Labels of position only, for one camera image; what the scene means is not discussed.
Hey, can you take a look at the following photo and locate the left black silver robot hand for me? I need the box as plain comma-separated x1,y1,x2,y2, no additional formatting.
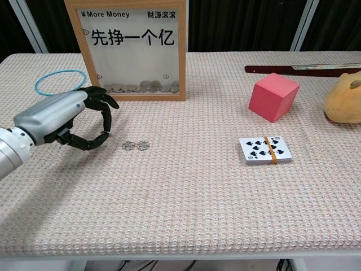
13,86,120,152

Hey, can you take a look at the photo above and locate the wooden coin bank frame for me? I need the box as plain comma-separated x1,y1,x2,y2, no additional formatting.
64,0,187,102

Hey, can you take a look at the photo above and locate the black pleated curtain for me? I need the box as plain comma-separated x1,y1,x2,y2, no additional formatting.
300,0,361,52
186,0,308,53
27,0,82,54
0,0,37,63

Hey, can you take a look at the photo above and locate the beige woven tablecloth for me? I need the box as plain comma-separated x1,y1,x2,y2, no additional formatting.
0,51,361,259

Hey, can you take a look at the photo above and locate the playing card deck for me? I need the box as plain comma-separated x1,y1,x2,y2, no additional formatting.
239,135,293,166

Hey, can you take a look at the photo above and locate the red foam cube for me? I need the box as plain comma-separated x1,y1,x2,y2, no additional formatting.
248,72,300,123

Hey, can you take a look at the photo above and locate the dark red folded fan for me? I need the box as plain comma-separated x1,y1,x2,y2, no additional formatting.
244,63,361,77

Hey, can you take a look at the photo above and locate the orange rubber band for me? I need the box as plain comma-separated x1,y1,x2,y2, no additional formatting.
263,136,279,165

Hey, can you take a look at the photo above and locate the yellow plush toy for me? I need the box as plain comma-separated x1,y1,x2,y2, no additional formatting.
323,72,361,124

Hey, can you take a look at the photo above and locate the blue rubber band ring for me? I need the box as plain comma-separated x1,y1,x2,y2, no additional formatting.
34,69,87,97

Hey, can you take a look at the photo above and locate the white frame post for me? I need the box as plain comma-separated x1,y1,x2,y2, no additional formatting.
289,0,322,52
14,0,49,54

